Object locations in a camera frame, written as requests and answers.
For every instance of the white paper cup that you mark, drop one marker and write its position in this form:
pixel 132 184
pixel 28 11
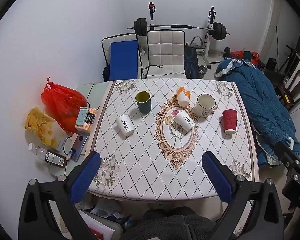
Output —
pixel 184 120
pixel 125 125

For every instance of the white padded chair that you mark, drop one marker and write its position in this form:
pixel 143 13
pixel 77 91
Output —
pixel 166 53

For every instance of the small orange box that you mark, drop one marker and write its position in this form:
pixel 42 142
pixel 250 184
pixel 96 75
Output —
pixel 85 119

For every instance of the dark wooden chair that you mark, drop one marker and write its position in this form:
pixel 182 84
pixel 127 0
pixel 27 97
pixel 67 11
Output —
pixel 290 96

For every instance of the white paper cup centre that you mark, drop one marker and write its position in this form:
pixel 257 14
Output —
pixel 184 120

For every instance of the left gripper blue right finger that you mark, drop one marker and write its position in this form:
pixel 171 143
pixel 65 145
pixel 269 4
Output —
pixel 220 176

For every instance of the white paper cup left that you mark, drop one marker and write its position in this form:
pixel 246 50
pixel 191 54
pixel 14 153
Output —
pixel 125 125

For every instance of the blue quilted blanket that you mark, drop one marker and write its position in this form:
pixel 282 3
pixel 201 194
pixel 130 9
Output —
pixel 270 120

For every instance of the red plastic bag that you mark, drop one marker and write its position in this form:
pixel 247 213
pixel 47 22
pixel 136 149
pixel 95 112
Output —
pixel 63 104

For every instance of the white ceramic mug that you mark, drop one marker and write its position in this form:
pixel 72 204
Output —
pixel 205 105

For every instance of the orange white tipped cup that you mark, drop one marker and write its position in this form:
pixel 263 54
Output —
pixel 183 96

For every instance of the patterned white tablecloth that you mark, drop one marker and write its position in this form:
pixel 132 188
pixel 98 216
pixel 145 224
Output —
pixel 160 161

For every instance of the chair with blue board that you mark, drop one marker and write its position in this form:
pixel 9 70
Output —
pixel 122 56

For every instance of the clear plastic bottle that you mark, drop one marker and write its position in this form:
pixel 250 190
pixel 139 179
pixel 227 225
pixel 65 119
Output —
pixel 47 156

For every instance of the white squat rack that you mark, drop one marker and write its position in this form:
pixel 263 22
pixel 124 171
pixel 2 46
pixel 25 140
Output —
pixel 208 37

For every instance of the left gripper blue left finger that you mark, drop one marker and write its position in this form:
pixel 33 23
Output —
pixel 82 176

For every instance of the black weight bench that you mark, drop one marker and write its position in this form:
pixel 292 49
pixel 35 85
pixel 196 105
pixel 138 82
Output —
pixel 191 65

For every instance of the barbell with black plates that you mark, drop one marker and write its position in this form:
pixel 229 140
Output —
pixel 218 30

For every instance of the blue smartphone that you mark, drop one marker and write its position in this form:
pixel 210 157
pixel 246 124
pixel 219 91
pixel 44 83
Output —
pixel 77 147

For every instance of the dark fleece clothing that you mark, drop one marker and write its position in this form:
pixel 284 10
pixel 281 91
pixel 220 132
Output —
pixel 177 223

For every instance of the yellow snack bag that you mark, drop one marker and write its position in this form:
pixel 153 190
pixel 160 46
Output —
pixel 46 129

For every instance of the dark green cup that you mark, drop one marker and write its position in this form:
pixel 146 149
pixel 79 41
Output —
pixel 143 100

